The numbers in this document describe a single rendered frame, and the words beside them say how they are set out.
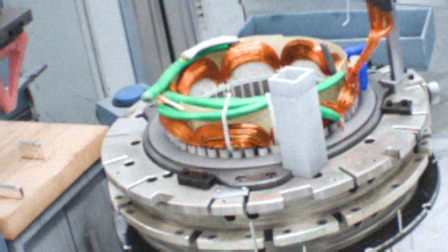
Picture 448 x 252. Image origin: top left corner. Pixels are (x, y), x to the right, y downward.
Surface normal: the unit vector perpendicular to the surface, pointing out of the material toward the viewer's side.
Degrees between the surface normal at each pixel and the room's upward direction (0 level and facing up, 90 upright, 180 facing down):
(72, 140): 0
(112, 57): 90
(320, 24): 90
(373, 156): 0
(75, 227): 90
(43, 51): 90
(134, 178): 0
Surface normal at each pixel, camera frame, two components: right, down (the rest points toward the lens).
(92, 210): 0.90, 0.05
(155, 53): 0.30, 0.38
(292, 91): -0.57, 0.45
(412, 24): -0.27, 0.47
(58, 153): -0.17, -0.88
